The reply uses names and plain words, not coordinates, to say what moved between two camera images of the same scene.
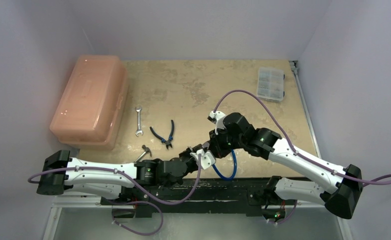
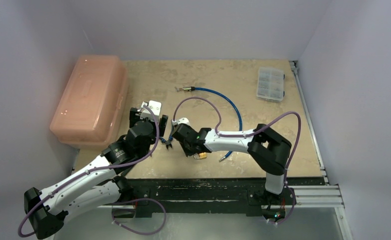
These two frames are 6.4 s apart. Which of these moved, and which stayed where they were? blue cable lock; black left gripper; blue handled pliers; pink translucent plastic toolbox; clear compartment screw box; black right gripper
Moved: blue cable lock; black left gripper; black right gripper
Stayed: blue handled pliers; pink translucent plastic toolbox; clear compartment screw box
